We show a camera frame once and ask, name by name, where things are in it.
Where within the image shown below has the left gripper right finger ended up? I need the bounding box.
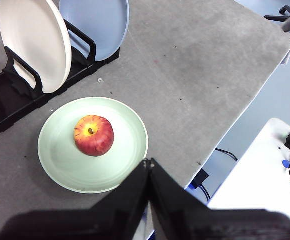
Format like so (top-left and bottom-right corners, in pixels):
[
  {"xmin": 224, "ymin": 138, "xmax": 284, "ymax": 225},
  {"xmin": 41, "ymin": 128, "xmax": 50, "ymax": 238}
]
[{"xmin": 147, "ymin": 158, "xmax": 290, "ymax": 240}]

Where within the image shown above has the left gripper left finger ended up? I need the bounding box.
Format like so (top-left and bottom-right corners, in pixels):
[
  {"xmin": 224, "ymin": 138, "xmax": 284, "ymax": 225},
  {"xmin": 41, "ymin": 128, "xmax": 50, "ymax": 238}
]
[{"xmin": 0, "ymin": 158, "xmax": 150, "ymax": 240}]

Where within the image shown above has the red apple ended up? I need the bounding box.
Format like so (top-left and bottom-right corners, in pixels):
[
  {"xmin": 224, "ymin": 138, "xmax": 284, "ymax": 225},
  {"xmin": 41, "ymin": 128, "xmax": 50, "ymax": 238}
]
[{"xmin": 73, "ymin": 114, "xmax": 115, "ymax": 158}]

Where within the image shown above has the green plate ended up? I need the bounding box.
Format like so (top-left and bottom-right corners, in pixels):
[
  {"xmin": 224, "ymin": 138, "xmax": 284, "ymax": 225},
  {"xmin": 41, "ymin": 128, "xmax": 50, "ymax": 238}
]
[{"xmin": 37, "ymin": 96, "xmax": 149, "ymax": 194}]

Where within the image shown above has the black plate rack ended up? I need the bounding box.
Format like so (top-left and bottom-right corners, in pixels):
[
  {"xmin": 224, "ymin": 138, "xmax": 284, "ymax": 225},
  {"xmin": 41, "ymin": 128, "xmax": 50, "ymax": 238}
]
[{"xmin": 0, "ymin": 19, "xmax": 122, "ymax": 143}]

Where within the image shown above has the blue plate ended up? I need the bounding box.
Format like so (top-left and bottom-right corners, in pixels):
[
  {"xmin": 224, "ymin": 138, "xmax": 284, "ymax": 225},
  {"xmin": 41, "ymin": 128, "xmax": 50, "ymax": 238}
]
[{"xmin": 58, "ymin": 0, "xmax": 130, "ymax": 63}]

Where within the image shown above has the cream plate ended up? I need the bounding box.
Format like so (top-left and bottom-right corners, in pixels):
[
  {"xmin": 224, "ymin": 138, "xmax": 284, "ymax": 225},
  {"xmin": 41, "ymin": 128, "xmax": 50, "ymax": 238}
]
[{"xmin": 0, "ymin": 0, "xmax": 72, "ymax": 95}]

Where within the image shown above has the black box under table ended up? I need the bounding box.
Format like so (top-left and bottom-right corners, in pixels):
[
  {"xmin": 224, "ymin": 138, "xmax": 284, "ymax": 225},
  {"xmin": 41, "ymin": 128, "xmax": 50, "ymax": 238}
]
[{"xmin": 193, "ymin": 168, "xmax": 210, "ymax": 189}]

